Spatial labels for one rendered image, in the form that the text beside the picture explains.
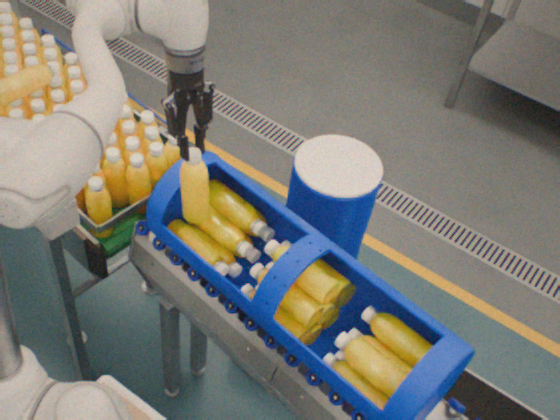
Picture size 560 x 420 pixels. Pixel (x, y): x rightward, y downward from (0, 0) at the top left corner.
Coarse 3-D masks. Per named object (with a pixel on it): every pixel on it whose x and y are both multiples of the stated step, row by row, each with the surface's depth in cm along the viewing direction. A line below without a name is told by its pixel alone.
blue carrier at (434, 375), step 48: (240, 192) 195; (288, 240) 189; (240, 288) 188; (288, 288) 160; (384, 288) 160; (288, 336) 162; (336, 336) 181; (432, 336) 168; (336, 384) 158; (432, 384) 145
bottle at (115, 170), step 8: (104, 160) 199; (112, 160) 197; (120, 160) 199; (104, 168) 200; (112, 168) 198; (120, 168) 199; (112, 176) 200; (120, 176) 201; (112, 184) 203; (120, 184) 203; (112, 192) 205; (120, 192) 206; (112, 200) 208; (120, 200) 208
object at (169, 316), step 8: (160, 304) 224; (168, 304) 223; (160, 312) 228; (168, 312) 223; (176, 312) 227; (160, 320) 232; (168, 320) 227; (176, 320) 231; (168, 328) 231; (176, 328) 235; (168, 336) 235; (176, 336) 239; (168, 344) 239; (176, 344) 243; (168, 352) 244; (176, 352) 247; (168, 360) 249; (176, 360) 251; (168, 368) 254; (176, 368) 256; (168, 376) 259; (176, 376) 261; (168, 384) 264; (176, 384) 266; (168, 392) 271; (176, 392) 271
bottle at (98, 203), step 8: (88, 192) 191; (96, 192) 190; (104, 192) 191; (88, 200) 192; (96, 200) 191; (104, 200) 192; (88, 208) 194; (96, 208) 193; (104, 208) 194; (88, 216) 199; (96, 216) 195; (104, 216) 196; (112, 216) 200; (96, 224) 198; (104, 232) 201; (112, 232) 204
